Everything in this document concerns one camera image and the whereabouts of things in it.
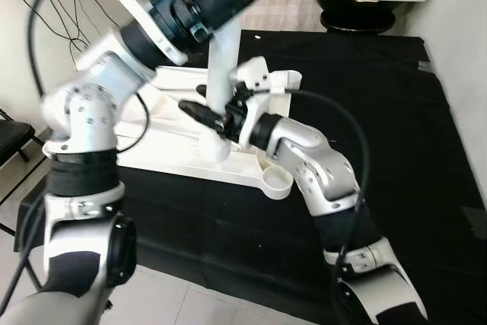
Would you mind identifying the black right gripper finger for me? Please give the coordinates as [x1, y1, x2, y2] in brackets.
[177, 99, 226, 128]

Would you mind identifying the white lace covered stand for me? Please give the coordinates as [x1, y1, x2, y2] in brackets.
[243, 0, 328, 34]

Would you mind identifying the black chair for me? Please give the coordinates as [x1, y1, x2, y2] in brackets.
[0, 108, 48, 238]

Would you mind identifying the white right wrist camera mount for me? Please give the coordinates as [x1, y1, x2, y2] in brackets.
[228, 56, 276, 147]

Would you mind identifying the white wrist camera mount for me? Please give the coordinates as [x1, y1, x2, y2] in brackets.
[228, 56, 276, 147]
[103, 0, 189, 67]

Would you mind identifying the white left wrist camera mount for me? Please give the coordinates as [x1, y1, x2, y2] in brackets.
[103, 0, 189, 67]

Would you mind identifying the black wall cable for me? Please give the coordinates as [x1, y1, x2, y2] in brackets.
[0, 0, 81, 56]

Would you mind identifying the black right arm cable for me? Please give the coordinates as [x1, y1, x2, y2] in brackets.
[282, 89, 374, 325]

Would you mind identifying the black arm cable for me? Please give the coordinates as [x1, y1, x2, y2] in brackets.
[27, 0, 84, 90]
[282, 89, 374, 325]

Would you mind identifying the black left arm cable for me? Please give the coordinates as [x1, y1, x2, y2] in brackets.
[27, 0, 84, 90]

